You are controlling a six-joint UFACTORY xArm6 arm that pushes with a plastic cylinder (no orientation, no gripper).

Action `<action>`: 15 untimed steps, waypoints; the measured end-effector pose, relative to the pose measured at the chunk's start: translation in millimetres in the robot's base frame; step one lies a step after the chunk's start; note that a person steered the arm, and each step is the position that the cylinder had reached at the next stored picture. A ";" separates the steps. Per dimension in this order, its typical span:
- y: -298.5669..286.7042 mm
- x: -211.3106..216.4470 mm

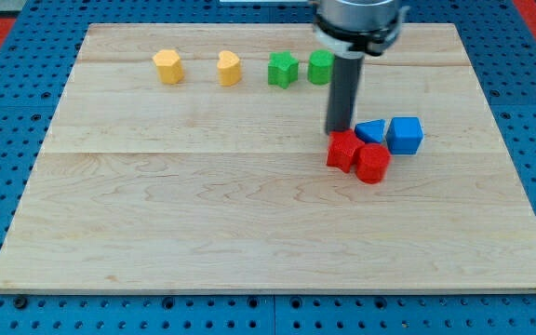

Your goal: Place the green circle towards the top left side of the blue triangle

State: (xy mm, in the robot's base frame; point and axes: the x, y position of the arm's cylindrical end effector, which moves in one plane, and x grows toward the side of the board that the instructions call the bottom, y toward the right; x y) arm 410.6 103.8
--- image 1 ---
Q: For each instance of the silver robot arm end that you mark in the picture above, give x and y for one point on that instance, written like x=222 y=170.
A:
x=354 y=28

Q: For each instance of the red circle block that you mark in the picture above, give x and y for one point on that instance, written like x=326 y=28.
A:
x=372 y=163

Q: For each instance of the blue triangle block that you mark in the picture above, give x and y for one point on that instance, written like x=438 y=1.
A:
x=370 y=131

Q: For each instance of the green circle block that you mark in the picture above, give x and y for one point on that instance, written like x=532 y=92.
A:
x=320 y=67

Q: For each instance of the red star block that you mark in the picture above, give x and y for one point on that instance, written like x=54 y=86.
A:
x=343 y=148

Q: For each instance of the light wooden board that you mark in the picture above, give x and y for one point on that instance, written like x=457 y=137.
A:
x=145 y=188

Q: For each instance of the green star block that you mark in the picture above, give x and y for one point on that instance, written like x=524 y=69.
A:
x=282 y=69

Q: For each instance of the yellow heart block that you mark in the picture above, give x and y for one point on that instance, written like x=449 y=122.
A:
x=229 y=68

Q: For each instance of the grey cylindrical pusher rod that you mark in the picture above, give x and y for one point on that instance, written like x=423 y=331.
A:
x=343 y=87

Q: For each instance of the yellow pentagon block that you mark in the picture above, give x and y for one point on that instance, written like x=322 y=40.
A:
x=168 y=66

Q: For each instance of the blue cube block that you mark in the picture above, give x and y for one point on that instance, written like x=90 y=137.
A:
x=404 y=135

